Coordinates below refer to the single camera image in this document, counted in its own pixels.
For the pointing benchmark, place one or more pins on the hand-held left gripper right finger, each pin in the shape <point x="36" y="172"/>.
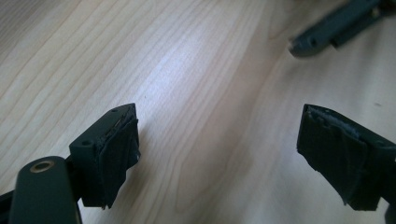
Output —
<point x="339" y="155"/>

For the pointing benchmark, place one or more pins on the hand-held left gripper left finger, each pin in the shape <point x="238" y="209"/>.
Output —
<point x="106" y="155"/>

